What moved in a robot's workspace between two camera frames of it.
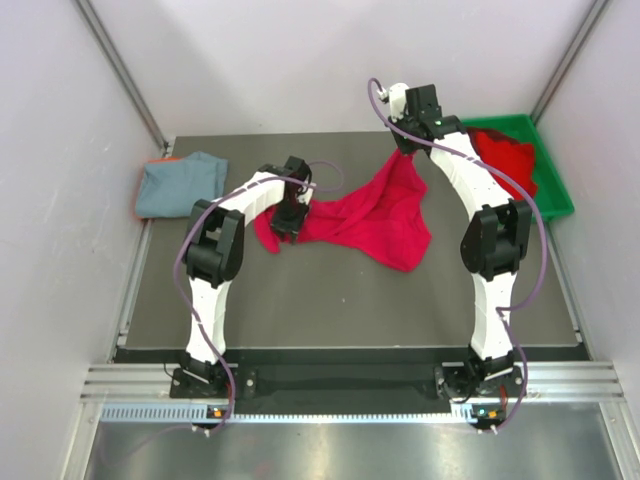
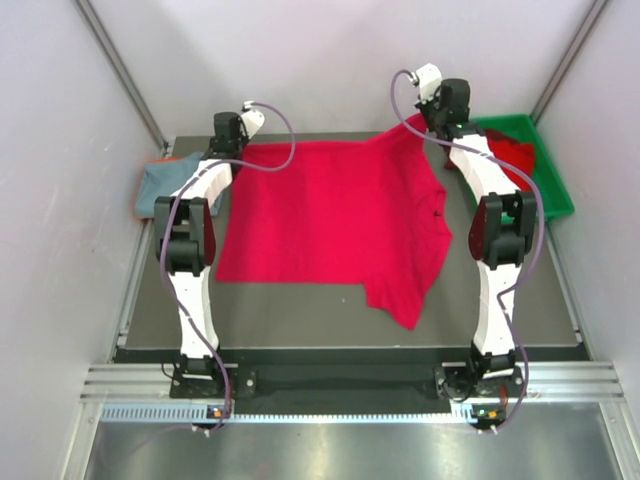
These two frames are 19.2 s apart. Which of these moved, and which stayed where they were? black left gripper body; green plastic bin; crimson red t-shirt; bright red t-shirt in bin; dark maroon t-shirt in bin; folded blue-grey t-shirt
Moved: black left gripper body; crimson red t-shirt
Stayed: dark maroon t-shirt in bin; bright red t-shirt in bin; green plastic bin; folded blue-grey t-shirt
